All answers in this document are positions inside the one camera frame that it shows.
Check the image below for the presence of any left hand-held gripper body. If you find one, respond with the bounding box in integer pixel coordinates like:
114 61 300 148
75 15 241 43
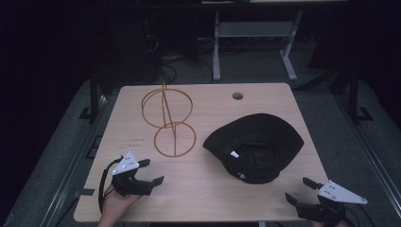
111 150 155 198

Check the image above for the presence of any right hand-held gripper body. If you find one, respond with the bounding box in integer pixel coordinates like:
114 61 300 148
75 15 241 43
296 179 369 225

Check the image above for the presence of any person's right hand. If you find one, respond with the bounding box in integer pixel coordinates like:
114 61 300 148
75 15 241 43
310 218 352 227

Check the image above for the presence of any person's left hand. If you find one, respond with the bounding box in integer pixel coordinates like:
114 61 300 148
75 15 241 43
96 184 143 227

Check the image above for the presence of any dark tape strip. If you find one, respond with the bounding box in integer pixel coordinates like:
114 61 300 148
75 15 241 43
74 187 96 198

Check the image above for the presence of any black bucket hat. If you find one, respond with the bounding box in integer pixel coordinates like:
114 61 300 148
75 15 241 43
202 113 305 185

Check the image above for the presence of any black metal stand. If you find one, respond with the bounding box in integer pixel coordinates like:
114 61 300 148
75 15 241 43
344 66 375 125
78 67 110 123

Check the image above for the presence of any black cable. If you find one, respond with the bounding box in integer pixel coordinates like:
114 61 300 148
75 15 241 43
97 155 125 216
342 202 377 227

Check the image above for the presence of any golden wire hat stand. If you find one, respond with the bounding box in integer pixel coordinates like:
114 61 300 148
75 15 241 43
140 82 198 158

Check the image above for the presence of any grey metal floor rail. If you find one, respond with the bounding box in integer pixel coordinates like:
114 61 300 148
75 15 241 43
332 93 401 210
40 93 121 227

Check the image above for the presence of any bundle of floor cables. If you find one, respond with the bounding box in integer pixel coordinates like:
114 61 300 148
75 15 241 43
145 33 216 85

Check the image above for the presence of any white metal desk frame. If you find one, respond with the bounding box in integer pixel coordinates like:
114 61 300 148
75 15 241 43
212 9 305 82

